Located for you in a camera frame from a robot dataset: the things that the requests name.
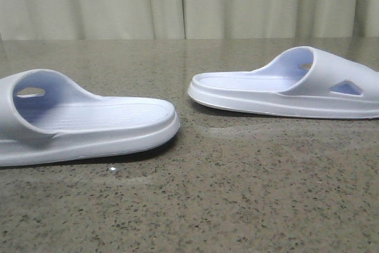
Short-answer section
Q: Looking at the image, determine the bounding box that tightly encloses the light blue slipper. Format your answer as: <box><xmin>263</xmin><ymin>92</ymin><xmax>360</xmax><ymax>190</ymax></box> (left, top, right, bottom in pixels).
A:
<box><xmin>188</xmin><ymin>46</ymin><xmax>378</xmax><ymax>119</ymax></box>
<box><xmin>1</xmin><ymin>69</ymin><xmax>180</xmax><ymax>166</ymax></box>

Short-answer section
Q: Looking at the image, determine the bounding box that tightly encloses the pale grey-green curtain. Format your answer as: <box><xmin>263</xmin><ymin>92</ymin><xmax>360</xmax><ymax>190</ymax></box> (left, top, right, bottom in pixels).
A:
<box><xmin>1</xmin><ymin>0</ymin><xmax>378</xmax><ymax>40</ymax></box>

